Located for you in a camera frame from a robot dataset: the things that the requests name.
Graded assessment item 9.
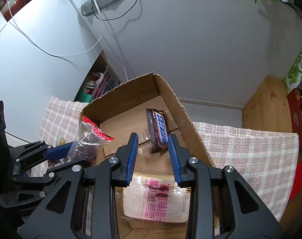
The Snickers chocolate bar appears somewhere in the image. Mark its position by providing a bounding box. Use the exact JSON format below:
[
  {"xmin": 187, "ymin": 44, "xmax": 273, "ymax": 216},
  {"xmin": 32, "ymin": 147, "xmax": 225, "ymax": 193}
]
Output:
[{"xmin": 146, "ymin": 109, "xmax": 168, "ymax": 152}]

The wooden side cabinet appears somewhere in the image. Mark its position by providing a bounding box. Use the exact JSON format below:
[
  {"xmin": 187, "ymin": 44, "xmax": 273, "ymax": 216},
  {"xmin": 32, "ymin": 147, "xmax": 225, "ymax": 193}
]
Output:
[{"xmin": 242, "ymin": 76, "xmax": 292, "ymax": 133}]

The red dried fruit packet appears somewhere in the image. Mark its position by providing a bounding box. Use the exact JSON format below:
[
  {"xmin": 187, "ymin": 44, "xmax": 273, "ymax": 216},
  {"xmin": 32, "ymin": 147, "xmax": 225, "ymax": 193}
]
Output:
[{"xmin": 67, "ymin": 117, "xmax": 115, "ymax": 165}]

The red gift box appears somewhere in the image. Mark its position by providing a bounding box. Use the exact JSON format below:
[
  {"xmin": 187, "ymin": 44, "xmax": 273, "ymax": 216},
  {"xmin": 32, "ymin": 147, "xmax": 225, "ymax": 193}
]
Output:
[{"xmin": 287, "ymin": 88, "xmax": 302, "ymax": 148}]

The white cable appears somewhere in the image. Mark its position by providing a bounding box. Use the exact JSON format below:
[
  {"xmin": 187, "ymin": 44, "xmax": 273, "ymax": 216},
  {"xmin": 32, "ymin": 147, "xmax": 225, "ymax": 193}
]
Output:
[{"xmin": 5, "ymin": 0, "xmax": 129, "ymax": 82}]

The pink plastic basket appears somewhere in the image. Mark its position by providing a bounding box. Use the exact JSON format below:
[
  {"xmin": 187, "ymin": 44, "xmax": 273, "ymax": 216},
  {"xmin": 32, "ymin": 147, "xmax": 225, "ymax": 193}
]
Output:
[{"xmin": 92, "ymin": 66, "xmax": 121, "ymax": 100}]

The plaid checkered tablecloth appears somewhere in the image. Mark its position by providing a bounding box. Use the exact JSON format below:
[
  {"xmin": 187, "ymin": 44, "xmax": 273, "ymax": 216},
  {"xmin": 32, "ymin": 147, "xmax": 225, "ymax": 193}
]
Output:
[{"xmin": 39, "ymin": 97, "xmax": 298, "ymax": 221}]

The black cable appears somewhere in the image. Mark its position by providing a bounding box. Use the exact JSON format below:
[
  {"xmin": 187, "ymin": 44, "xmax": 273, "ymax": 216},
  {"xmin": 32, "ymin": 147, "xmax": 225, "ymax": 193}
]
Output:
[{"xmin": 91, "ymin": 0, "xmax": 148, "ymax": 22}]

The green printed carton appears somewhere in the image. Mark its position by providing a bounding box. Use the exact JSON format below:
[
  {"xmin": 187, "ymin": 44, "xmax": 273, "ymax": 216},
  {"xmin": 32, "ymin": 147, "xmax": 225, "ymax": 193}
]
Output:
[{"xmin": 283, "ymin": 52, "xmax": 302, "ymax": 94}]

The brown cardboard box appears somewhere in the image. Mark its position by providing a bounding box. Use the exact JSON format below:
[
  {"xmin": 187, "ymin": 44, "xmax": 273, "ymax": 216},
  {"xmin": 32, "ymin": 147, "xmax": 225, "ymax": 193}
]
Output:
[{"xmin": 81, "ymin": 73, "xmax": 213, "ymax": 238}]

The packaged sliced bread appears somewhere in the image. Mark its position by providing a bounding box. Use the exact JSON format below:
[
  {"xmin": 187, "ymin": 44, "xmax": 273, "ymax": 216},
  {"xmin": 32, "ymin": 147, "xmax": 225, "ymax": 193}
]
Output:
[{"xmin": 122, "ymin": 172, "xmax": 191, "ymax": 228}]

